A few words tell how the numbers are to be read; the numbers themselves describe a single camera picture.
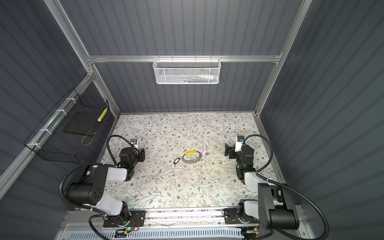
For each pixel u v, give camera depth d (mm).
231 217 737
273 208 420
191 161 937
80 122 761
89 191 450
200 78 920
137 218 727
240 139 764
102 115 815
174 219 752
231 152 806
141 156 868
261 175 535
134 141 828
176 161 937
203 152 967
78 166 470
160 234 771
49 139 642
